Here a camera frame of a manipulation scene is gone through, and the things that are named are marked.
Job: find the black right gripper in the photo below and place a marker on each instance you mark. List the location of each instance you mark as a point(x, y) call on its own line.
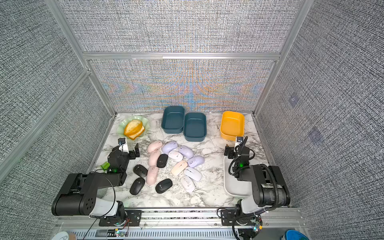
point(231, 151)

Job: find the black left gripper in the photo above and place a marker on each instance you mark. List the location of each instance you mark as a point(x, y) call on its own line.
point(132, 156)

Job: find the purple mouse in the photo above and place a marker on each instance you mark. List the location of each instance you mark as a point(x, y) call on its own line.
point(196, 161)
point(170, 146)
point(186, 152)

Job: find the white mouse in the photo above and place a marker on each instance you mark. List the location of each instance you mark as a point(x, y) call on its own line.
point(175, 155)
point(188, 184)
point(193, 174)

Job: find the white storage box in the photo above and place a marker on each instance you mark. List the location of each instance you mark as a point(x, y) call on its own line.
point(233, 187)

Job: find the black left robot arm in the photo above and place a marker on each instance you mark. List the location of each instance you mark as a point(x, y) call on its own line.
point(77, 196)

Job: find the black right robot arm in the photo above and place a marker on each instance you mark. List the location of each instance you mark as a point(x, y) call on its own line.
point(260, 187)

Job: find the yellow storage box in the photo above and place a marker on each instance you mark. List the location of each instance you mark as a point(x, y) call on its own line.
point(232, 125)

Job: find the teal storage box right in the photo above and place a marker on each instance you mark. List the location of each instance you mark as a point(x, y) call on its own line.
point(195, 127)

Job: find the teal storage box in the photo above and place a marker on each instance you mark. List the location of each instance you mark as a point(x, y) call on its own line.
point(173, 120)
point(195, 127)

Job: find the teal storage box left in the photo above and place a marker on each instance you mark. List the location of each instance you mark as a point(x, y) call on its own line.
point(173, 120)

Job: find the pink mouse top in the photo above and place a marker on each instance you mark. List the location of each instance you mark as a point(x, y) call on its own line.
point(154, 146)

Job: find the pink mouse middle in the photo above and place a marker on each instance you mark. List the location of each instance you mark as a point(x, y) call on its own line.
point(154, 156)

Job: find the green wavy plate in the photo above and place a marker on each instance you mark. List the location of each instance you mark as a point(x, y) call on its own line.
point(122, 125)

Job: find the black mouse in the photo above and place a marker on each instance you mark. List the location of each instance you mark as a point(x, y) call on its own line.
point(140, 170)
point(137, 186)
point(163, 186)
point(162, 161)

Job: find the black mouse centre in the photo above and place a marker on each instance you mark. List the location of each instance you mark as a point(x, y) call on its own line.
point(162, 161)

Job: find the pink mouse lower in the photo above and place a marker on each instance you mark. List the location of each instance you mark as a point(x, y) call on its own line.
point(152, 175)

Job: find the black mouse lower left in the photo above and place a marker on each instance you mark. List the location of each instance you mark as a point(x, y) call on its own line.
point(137, 186)

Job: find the black mouse lower right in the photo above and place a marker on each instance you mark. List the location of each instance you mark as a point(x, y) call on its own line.
point(163, 186)

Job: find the peach pink mouse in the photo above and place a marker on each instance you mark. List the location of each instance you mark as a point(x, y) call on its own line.
point(179, 167)

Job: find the blue round object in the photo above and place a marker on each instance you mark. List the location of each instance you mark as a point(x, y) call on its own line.
point(293, 235)

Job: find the white round object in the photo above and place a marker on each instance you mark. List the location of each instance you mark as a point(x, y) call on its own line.
point(64, 236)

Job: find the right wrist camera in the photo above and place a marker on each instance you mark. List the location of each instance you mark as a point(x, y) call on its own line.
point(240, 141)

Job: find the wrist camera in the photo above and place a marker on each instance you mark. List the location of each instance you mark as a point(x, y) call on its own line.
point(123, 144)
point(240, 141)

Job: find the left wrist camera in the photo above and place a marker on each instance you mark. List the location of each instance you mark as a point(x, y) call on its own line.
point(123, 144)

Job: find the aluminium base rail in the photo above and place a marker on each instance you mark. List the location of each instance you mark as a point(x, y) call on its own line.
point(180, 224)

